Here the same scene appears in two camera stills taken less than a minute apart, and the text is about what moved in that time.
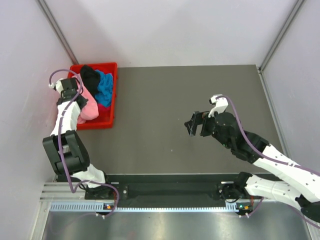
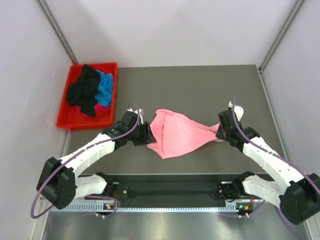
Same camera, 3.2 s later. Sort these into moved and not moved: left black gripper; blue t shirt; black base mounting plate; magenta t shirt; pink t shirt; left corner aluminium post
Moved: pink t shirt; left black gripper
Not moved: magenta t shirt; left corner aluminium post; black base mounting plate; blue t shirt
